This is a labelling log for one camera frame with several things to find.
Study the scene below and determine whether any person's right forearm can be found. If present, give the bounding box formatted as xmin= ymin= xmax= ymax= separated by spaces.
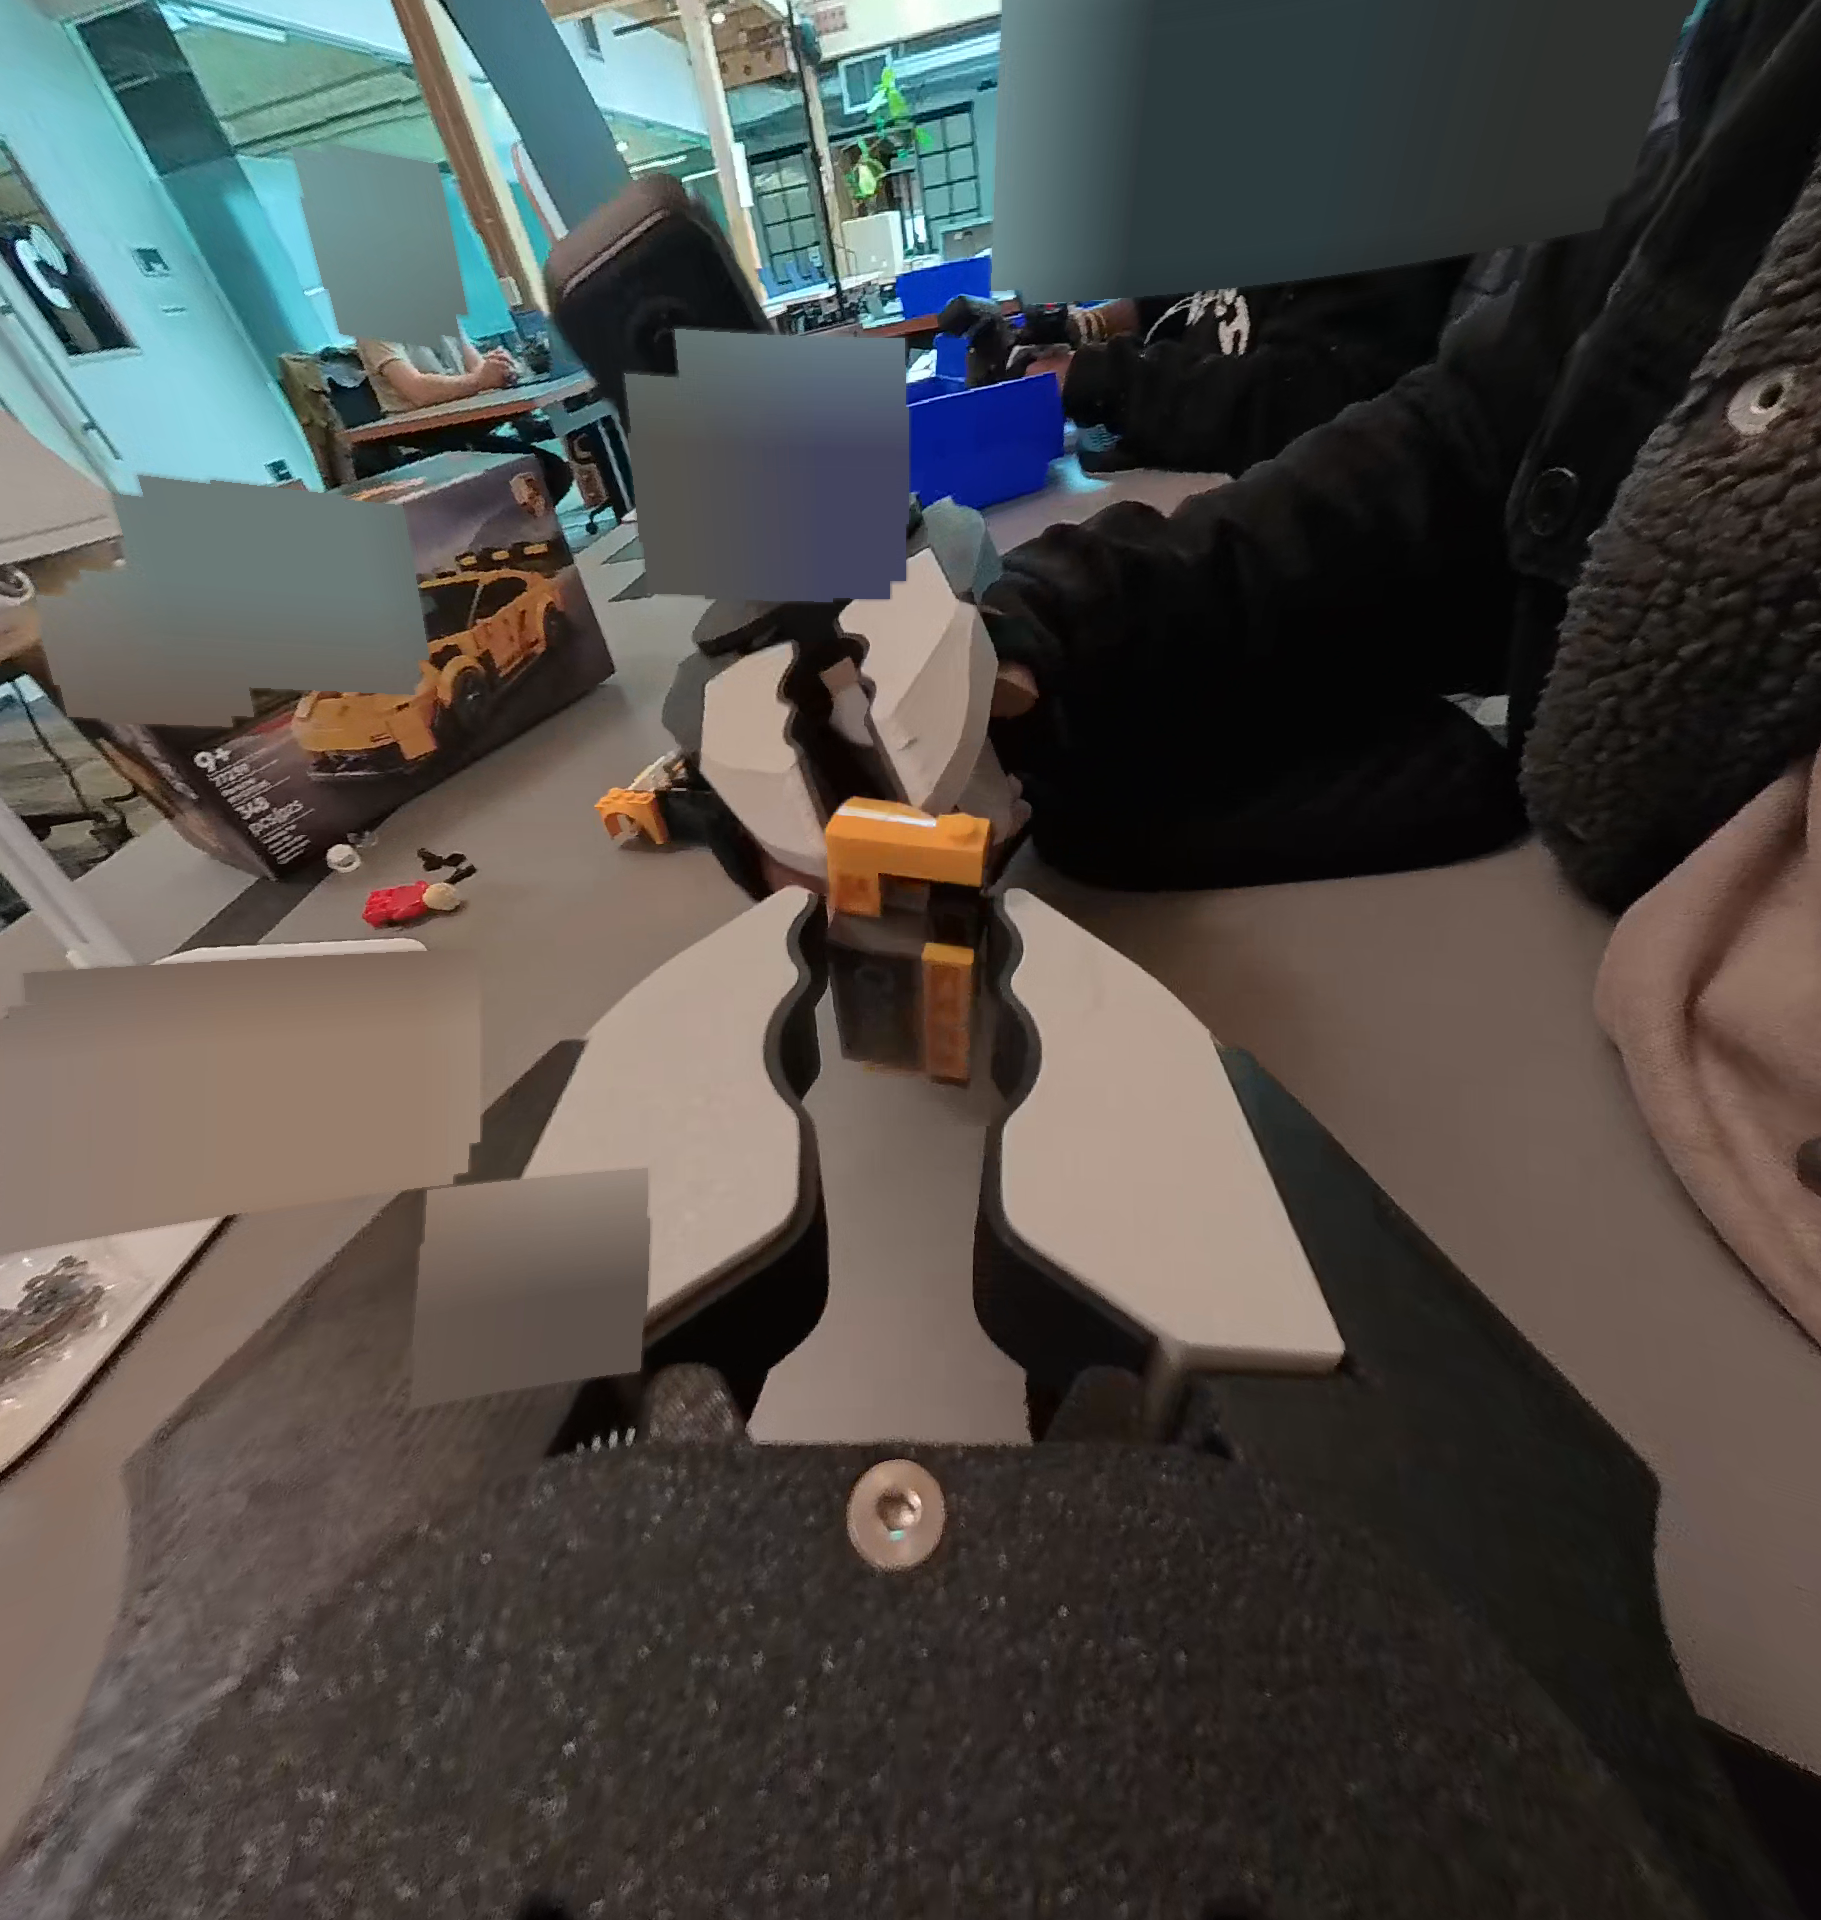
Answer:
xmin=984 ymin=247 xmax=1660 ymax=893

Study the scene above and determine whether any orange black lego car assembly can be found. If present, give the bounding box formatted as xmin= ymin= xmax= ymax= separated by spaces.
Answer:
xmin=823 ymin=802 xmax=997 ymax=1087

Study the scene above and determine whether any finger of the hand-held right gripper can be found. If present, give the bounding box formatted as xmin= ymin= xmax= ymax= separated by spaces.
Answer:
xmin=700 ymin=636 xmax=858 ymax=885
xmin=823 ymin=548 xmax=1024 ymax=825

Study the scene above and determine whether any lego instruction booklet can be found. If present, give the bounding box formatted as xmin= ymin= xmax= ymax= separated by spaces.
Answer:
xmin=0 ymin=368 xmax=130 ymax=585

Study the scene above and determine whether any blue plastic bin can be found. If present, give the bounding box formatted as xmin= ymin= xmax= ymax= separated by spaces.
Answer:
xmin=891 ymin=255 xmax=997 ymax=325
xmin=910 ymin=368 xmax=1061 ymax=512

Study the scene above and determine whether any grey fleece jacket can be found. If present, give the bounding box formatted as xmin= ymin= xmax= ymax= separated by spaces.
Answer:
xmin=1515 ymin=92 xmax=1821 ymax=915

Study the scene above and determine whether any black and orange car chassis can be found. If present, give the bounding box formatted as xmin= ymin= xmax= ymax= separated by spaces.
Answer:
xmin=594 ymin=758 xmax=731 ymax=853

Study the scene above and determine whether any dark partition panel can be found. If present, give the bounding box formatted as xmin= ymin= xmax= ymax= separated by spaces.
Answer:
xmin=440 ymin=0 xmax=636 ymax=231

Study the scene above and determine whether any clear bag of dark pieces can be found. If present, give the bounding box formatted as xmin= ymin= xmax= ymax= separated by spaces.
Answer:
xmin=0 ymin=1248 xmax=117 ymax=1405

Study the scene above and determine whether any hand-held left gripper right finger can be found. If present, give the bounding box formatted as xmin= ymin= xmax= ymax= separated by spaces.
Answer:
xmin=974 ymin=885 xmax=1351 ymax=1440

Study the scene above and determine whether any potted plant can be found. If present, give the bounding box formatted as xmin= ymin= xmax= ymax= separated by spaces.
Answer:
xmin=847 ymin=69 xmax=935 ymax=281

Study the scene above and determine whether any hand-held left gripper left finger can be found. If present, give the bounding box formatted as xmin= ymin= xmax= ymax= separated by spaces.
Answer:
xmin=524 ymin=885 xmax=833 ymax=1345

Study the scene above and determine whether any wooden office desk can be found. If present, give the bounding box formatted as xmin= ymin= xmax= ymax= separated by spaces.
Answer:
xmin=339 ymin=378 xmax=597 ymax=450

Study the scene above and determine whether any yellow car lego box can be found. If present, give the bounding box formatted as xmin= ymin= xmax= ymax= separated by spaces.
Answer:
xmin=73 ymin=450 xmax=624 ymax=885

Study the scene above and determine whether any wooden pillar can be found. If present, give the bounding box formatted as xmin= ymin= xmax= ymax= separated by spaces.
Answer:
xmin=387 ymin=0 xmax=554 ymax=305

